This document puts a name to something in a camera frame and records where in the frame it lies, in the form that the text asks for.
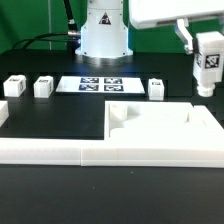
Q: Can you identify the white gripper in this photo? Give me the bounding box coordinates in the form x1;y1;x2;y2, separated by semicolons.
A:
129;0;224;54

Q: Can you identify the white square table top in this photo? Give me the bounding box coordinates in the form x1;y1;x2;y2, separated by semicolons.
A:
104;101;216;139

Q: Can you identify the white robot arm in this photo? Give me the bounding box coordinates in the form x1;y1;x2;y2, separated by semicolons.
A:
75;0;224;65

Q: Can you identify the white marker tag plate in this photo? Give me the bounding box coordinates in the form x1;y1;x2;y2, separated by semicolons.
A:
56;76;145;94

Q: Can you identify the white U-shaped obstacle fence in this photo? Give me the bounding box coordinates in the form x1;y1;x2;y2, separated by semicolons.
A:
0;100;224;169

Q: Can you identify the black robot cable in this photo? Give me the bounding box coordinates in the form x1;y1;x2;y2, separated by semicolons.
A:
11;0;83;51

